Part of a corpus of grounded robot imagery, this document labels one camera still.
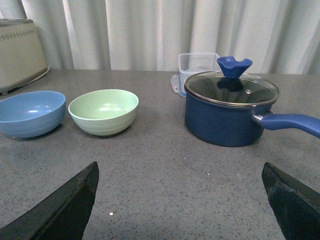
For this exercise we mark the glass lid with blue knob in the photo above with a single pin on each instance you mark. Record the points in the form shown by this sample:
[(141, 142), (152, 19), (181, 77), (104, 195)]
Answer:
[(231, 86)]

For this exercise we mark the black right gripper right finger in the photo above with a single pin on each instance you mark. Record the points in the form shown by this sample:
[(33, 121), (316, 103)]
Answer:
[(295, 205)]

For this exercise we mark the cream two-slot toaster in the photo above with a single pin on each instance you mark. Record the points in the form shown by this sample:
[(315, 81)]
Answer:
[(22, 58)]

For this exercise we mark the white curtain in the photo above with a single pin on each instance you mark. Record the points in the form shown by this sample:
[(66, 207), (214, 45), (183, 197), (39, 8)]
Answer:
[(279, 36)]

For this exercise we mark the green plastic bowl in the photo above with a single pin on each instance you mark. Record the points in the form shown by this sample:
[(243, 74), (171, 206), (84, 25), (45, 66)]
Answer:
[(104, 112)]

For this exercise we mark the blue plastic bowl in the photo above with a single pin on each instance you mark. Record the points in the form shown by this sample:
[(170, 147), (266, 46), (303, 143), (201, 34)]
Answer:
[(32, 114)]

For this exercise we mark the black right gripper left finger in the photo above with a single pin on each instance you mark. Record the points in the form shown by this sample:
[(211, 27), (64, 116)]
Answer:
[(63, 215)]

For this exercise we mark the dark blue saucepan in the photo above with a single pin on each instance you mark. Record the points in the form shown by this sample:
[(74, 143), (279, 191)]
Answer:
[(240, 126)]

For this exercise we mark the clear plastic food container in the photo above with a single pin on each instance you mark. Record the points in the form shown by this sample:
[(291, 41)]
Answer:
[(190, 64)]

